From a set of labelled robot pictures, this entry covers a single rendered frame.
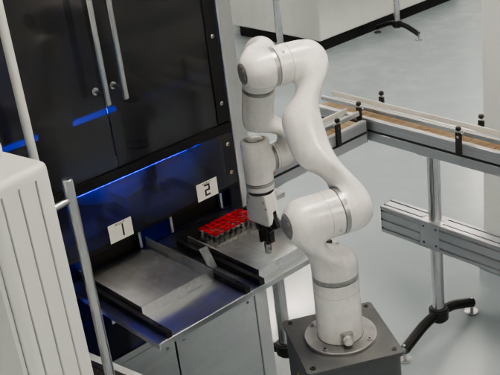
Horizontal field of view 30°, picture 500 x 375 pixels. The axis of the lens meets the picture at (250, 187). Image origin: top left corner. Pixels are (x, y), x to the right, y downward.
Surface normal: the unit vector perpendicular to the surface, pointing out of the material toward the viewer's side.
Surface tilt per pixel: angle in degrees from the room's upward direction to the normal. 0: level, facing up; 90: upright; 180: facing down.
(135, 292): 0
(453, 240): 90
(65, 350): 90
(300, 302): 0
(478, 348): 0
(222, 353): 90
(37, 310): 90
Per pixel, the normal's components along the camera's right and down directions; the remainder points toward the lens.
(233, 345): 0.66, 0.25
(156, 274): -0.11, -0.90
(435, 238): -0.74, 0.36
